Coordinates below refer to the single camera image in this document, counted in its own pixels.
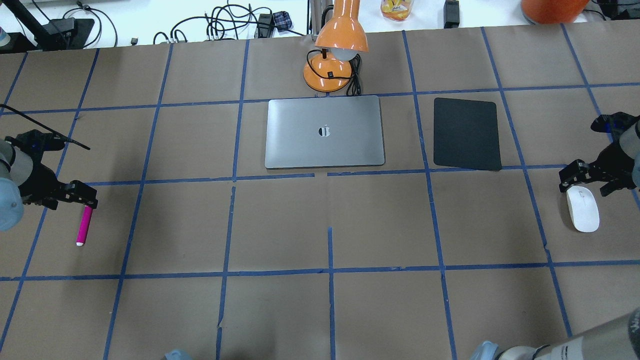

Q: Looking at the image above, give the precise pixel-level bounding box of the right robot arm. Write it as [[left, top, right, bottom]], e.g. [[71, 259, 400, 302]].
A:
[[471, 112, 640, 360]]

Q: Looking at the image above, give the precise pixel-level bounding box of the orange desk lamp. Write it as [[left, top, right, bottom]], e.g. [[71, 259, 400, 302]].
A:
[[302, 0, 370, 96]]

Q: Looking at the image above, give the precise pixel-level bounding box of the orange cylindrical container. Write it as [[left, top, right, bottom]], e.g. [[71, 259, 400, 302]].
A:
[[519, 0, 590, 25]]

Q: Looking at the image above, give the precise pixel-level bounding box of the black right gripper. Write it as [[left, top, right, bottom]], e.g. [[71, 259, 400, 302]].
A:
[[558, 112, 640, 198]]

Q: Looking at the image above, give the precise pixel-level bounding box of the grey closed laptop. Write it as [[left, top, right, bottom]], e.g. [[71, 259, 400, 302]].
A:
[[263, 95, 386, 170]]

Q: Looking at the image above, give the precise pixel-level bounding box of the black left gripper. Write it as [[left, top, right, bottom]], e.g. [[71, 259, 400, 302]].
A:
[[5, 129, 99, 211]]

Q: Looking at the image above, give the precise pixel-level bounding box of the black power adapter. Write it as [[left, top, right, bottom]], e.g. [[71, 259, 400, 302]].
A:
[[443, 0, 461, 29]]

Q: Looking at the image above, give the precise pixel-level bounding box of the pink highlighter pen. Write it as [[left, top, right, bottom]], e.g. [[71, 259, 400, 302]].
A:
[[75, 206, 94, 248]]

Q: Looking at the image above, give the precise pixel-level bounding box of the white computer mouse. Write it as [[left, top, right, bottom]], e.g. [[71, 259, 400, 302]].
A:
[[566, 186, 601, 233]]

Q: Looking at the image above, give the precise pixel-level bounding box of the black mousepad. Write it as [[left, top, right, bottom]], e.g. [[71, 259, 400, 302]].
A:
[[433, 97, 503, 171]]

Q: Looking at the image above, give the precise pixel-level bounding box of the black lamp cable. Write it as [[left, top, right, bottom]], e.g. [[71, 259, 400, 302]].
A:
[[306, 49, 362, 97]]

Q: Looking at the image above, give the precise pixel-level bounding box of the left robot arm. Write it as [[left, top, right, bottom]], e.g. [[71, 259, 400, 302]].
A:
[[0, 129, 99, 231]]

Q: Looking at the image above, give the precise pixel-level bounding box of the orange juice bottle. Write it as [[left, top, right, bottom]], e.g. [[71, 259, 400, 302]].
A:
[[380, 0, 416, 22]]

